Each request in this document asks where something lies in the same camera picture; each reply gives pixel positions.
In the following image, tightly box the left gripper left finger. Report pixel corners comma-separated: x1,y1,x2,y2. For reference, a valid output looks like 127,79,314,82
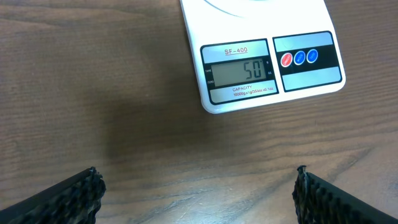
1,167,106,224

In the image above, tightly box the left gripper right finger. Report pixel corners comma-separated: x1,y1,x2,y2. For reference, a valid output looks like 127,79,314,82
292,166,397,224

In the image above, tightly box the white digital kitchen scale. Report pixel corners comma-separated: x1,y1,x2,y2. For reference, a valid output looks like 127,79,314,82
180,0,346,114

